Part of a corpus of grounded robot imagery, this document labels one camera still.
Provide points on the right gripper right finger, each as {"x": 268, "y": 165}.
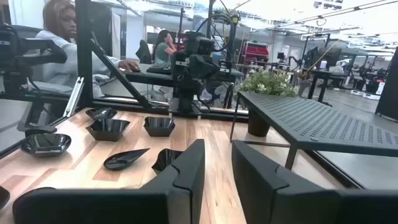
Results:
{"x": 273, "y": 199}

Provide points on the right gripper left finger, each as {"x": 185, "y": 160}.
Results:
{"x": 174, "y": 199}

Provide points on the black rounded-square mini plate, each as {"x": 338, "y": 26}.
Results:
{"x": 46, "y": 144}
{"x": 164, "y": 158}
{"x": 101, "y": 113}

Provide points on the black teardrop mini plate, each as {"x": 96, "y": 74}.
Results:
{"x": 3, "y": 197}
{"x": 119, "y": 161}

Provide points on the black square mini plate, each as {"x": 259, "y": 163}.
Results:
{"x": 159, "y": 126}
{"x": 108, "y": 128}

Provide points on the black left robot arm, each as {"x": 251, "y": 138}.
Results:
{"x": 186, "y": 90}

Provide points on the person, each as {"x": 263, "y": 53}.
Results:
{"x": 161, "y": 51}
{"x": 56, "y": 62}

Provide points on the black keyboard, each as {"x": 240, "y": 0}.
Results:
{"x": 158, "y": 68}

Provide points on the black office desk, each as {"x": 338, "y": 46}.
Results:
{"x": 149, "y": 77}

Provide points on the red tool cart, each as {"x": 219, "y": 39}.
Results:
{"x": 256, "y": 53}

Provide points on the black office chair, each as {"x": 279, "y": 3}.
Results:
{"x": 143, "y": 51}

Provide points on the green potted plant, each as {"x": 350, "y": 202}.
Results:
{"x": 267, "y": 84}

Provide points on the black perforated metal shelf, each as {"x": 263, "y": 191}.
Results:
{"x": 311, "y": 124}

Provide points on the black background monitor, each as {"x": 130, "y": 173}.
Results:
{"x": 311, "y": 57}

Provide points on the black background table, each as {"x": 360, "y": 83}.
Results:
{"x": 320, "y": 74}

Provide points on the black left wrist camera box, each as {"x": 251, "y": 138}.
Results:
{"x": 201, "y": 45}

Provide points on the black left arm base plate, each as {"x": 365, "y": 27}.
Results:
{"x": 183, "y": 109}

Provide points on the silver aluminium bracket bar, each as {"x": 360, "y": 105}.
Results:
{"x": 74, "y": 96}

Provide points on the black frame brace post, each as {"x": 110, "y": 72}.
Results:
{"x": 388, "y": 84}

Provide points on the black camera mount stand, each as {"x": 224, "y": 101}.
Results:
{"x": 31, "y": 53}

